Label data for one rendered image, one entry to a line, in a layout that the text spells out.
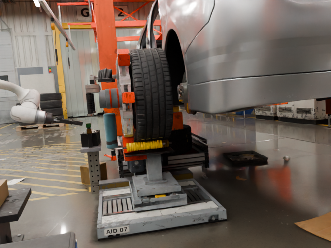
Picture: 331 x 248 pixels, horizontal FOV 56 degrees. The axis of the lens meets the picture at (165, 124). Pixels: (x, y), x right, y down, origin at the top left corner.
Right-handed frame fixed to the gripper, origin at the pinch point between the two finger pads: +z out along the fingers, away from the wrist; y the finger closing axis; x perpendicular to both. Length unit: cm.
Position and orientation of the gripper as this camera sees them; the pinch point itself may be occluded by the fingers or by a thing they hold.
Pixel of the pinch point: (77, 122)
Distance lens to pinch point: 220.3
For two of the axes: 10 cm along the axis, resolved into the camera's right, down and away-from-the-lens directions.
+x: -1.8, 9.8, 0.3
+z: 9.5, 1.6, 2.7
